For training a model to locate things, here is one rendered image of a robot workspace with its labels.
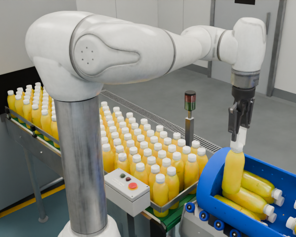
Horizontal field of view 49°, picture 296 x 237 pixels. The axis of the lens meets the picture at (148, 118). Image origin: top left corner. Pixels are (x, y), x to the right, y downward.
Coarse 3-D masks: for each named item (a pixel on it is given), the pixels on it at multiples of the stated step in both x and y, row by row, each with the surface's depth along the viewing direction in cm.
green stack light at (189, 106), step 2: (186, 102) 183; (194, 102) 182; (184, 104) 186; (186, 104) 183; (188, 104) 182; (190, 104) 182; (192, 104) 182; (194, 104) 183; (184, 106) 186; (186, 106) 184; (188, 106) 183; (190, 106) 182; (192, 106) 183; (194, 106) 183; (184, 108) 186; (186, 108) 184; (188, 108) 183; (190, 108) 183; (192, 108) 183; (194, 108) 184; (188, 110) 184; (190, 110) 184; (192, 110) 184
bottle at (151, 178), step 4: (152, 172) 146; (160, 172) 148; (148, 176) 148; (152, 176) 146; (148, 180) 148; (152, 180) 146; (148, 184) 149; (152, 184) 147; (152, 188) 148; (152, 192) 149; (152, 196) 150; (152, 200) 151
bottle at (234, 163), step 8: (232, 152) 118; (240, 152) 117; (232, 160) 118; (240, 160) 117; (224, 168) 123; (232, 168) 119; (240, 168) 119; (224, 176) 123; (232, 176) 120; (240, 176) 121; (224, 184) 124; (232, 184) 122; (240, 184) 124; (232, 192) 124
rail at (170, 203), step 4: (192, 184) 153; (196, 184) 155; (188, 188) 151; (192, 188) 153; (184, 192) 149; (188, 192) 152; (176, 196) 146; (180, 196) 148; (184, 196) 150; (172, 200) 144; (176, 200) 146; (168, 204) 143; (172, 204) 145; (164, 208) 141; (168, 208) 144
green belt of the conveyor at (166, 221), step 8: (16, 120) 240; (40, 136) 217; (184, 200) 156; (192, 200) 156; (152, 208) 151; (176, 208) 151; (168, 216) 147; (176, 216) 147; (168, 224) 144; (176, 224) 149
